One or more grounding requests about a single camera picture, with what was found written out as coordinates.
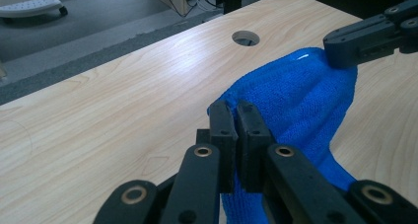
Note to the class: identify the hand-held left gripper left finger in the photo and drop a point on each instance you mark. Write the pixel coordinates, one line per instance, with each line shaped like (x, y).
(223, 145)

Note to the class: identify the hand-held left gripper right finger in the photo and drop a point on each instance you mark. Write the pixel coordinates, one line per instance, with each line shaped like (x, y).
(253, 141)

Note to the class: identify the blue microfiber towel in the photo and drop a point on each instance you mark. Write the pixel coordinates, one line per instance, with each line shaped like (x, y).
(295, 95)

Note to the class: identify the white caster base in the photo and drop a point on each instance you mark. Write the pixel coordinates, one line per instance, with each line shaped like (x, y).
(29, 5)

